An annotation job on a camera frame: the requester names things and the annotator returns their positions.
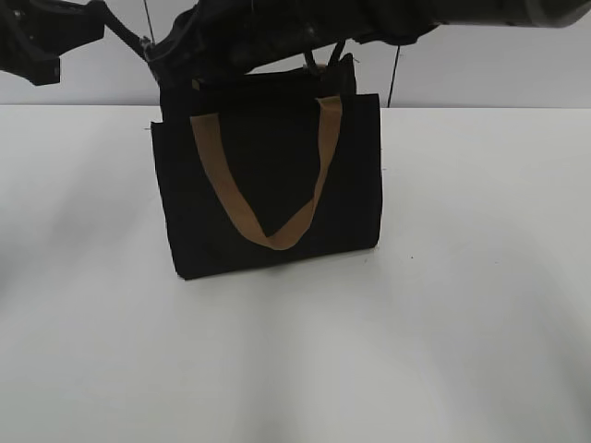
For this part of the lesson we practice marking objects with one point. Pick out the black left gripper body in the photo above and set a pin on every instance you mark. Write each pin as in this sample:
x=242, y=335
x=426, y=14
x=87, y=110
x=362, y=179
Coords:
x=34, y=34

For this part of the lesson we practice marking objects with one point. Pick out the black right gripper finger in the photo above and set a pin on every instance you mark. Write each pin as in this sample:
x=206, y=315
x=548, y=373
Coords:
x=139, y=45

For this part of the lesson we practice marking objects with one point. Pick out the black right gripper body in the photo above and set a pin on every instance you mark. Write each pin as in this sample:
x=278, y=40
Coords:
x=218, y=40

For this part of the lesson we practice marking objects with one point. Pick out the black tote bag tan handles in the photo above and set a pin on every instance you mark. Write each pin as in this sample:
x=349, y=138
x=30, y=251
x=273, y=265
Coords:
x=267, y=170

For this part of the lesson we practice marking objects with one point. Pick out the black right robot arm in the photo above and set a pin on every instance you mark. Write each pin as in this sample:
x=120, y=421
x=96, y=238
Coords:
x=404, y=22

